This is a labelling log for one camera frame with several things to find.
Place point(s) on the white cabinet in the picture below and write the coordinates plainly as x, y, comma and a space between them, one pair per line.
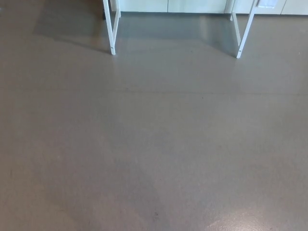
192, 4

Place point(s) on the white desk with metal frame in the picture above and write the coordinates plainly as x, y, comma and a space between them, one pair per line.
113, 36

